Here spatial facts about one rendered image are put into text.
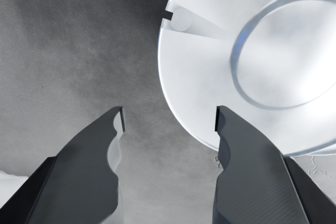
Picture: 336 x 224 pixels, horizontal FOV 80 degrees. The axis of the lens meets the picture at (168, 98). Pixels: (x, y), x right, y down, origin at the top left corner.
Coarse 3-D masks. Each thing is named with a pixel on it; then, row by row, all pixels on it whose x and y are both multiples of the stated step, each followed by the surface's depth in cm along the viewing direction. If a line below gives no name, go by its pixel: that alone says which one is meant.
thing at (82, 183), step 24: (96, 120) 10; (120, 120) 11; (72, 144) 9; (96, 144) 9; (72, 168) 8; (96, 168) 8; (48, 192) 7; (72, 192) 7; (96, 192) 7; (120, 192) 7; (48, 216) 6; (72, 216) 6; (96, 216) 6; (120, 216) 7
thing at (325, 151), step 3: (327, 147) 29; (330, 147) 29; (333, 147) 29; (321, 150) 29; (324, 150) 29; (327, 150) 29; (330, 150) 29; (333, 150) 29; (309, 153) 29; (312, 153) 29; (315, 153) 29; (318, 153) 29; (321, 153) 29; (324, 153) 29; (327, 153) 29; (330, 153) 29; (333, 153) 29
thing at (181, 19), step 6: (174, 12) 20; (180, 12) 20; (186, 12) 20; (174, 18) 20; (180, 18) 20; (186, 18) 20; (174, 24) 20; (180, 24) 20; (186, 24) 20; (180, 30) 21
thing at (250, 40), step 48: (192, 0) 19; (240, 0) 19; (288, 0) 19; (192, 48) 22; (240, 48) 21; (288, 48) 21; (192, 96) 24; (240, 96) 24; (288, 96) 23; (288, 144) 28
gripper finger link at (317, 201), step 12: (288, 156) 8; (288, 168) 7; (300, 168) 7; (300, 180) 7; (312, 180) 7; (300, 192) 7; (312, 192) 7; (324, 192) 7; (312, 204) 6; (324, 204) 6; (312, 216) 6; (324, 216) 6
